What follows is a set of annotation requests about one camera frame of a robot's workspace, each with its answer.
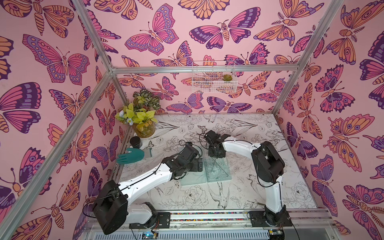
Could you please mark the white wire wall basket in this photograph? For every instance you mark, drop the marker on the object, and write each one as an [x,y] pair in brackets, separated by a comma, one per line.
[208,79]

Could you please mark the yellow-green flower vase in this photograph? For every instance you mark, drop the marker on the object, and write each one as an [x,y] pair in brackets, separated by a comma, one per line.
[142,120]

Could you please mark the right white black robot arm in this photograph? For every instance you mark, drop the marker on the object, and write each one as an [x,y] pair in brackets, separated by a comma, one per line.
[268,164]

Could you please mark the aluminium frame bars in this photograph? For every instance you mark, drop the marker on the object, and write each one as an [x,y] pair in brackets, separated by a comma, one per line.
[23,204]

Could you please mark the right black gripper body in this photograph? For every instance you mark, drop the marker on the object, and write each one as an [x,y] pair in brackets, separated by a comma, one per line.
[216,149]

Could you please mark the clear triangle ruler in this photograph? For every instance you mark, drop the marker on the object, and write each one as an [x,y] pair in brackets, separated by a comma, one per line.
[217,169]

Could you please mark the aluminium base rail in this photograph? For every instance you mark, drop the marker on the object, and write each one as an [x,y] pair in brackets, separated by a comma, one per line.
[304,224]

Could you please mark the teal rubber glove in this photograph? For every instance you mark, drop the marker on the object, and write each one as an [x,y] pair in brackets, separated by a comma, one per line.
[133,155]

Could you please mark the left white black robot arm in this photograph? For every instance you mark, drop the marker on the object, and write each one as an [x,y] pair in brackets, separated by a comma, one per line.
[115,205]

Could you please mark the small succulent in basket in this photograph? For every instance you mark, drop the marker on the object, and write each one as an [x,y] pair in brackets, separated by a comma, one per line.
[227,77]

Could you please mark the striped leaf potted plant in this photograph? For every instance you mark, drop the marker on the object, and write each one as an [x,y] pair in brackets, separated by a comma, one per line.
[144,99]

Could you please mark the small black cup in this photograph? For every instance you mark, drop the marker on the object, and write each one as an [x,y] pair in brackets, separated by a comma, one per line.
[135,142]

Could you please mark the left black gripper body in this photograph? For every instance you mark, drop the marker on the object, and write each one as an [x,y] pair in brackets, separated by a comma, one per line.
[187,168]

